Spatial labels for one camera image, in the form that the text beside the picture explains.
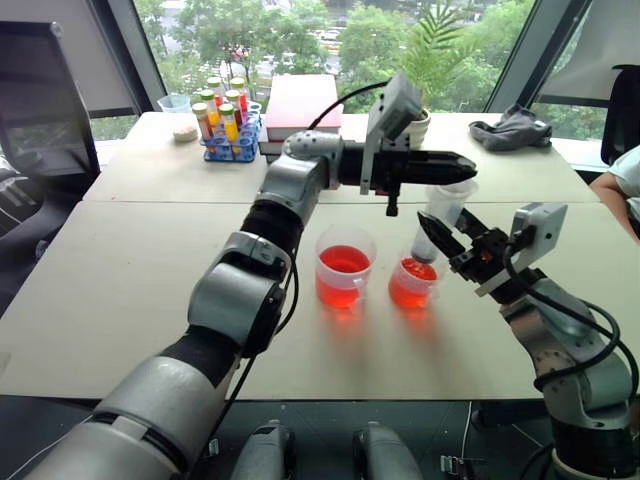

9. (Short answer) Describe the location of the person white shirt torso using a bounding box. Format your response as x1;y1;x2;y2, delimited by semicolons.
605;144;640;236

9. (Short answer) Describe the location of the large clear plastic syringe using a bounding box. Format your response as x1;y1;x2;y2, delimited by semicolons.
410;179;480;266

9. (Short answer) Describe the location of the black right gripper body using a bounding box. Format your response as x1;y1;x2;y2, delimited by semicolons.
448;227;512;287

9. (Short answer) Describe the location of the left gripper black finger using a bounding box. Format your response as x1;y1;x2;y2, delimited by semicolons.
417;168;478;188
417;148;478;172

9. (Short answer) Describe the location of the green fern plant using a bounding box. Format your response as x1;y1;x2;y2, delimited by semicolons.
397;2;484;112

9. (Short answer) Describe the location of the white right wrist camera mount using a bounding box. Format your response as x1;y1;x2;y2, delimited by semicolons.
474;201;569;299

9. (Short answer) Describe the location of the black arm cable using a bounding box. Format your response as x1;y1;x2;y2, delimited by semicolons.
199;79;391;456
502;238;640;394

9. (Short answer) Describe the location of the small clear cup red liquid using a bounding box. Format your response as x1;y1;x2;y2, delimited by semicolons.
387;255;448;311

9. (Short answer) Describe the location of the grey crumpled cloth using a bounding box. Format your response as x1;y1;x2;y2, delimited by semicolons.
468;103;554;153

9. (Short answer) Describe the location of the black computer monitor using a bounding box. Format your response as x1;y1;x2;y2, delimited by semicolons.
0;20;102;177

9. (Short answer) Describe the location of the blue test tube rack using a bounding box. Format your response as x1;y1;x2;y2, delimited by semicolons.
202;102;264;164

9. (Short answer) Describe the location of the green-capped tube yellow liquid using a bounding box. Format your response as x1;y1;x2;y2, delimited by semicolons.
200;89;222;127
218;102;241;145

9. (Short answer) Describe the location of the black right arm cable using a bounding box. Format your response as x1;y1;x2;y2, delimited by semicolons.
502;238;640;394

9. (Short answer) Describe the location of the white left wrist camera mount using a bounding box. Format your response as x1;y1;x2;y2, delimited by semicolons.
359;72;424;197

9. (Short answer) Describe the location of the large clear cup red liquid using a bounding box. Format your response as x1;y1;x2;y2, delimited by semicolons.
314;224;378;313

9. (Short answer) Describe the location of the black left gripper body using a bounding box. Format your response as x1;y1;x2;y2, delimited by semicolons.
372;143;421;218

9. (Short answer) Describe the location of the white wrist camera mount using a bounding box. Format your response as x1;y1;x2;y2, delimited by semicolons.
474;201;569;299
359;72;424;197

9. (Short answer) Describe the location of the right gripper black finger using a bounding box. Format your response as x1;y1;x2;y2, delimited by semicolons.
417;210;467;260
455;207;490;241

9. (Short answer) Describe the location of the clear empty measuring cup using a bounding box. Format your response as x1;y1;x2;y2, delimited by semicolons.
157;92;194;115

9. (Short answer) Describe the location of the dark rounded grey shape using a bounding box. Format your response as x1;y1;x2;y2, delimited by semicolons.
351;420;425;480
230;419;297;480

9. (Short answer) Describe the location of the black office chair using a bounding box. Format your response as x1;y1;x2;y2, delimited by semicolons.
599;63;640;167

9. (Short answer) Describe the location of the white plant pot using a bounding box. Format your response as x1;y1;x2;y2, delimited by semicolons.
405;106;433;150

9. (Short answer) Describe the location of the green-capped tube orange liquid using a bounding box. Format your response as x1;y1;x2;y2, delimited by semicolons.
191;101;214;142

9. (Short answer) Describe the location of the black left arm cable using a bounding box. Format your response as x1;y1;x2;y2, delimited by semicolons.
199;79;391;456

